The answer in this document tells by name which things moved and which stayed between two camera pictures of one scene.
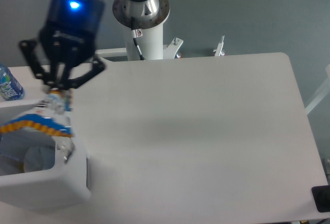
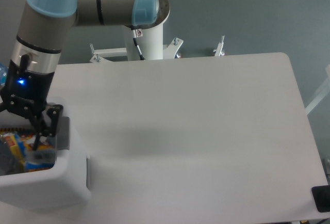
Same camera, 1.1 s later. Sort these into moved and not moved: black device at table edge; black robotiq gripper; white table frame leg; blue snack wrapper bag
Moved: blue snack wrapper bag; black robotiq gripper
Not moved: black device at table edge; white table frame leg
